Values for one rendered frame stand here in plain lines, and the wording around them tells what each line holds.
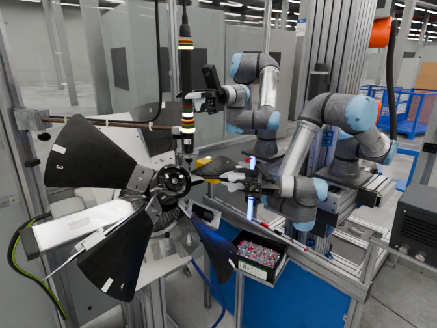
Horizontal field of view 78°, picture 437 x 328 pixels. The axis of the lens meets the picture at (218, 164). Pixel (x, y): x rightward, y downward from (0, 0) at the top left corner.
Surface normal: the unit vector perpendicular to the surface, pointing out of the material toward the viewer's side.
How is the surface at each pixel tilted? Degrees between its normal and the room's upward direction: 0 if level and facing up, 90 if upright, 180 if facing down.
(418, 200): 15
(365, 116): 86
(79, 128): 70
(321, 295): 90
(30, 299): 90
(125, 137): 50
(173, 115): 39
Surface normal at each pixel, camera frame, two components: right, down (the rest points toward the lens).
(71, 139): 0.36, 0.08
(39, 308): 0.67, 0.27
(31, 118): -0.22, 0.35
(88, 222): 0.52, -0.39
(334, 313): -0.74, 0.24
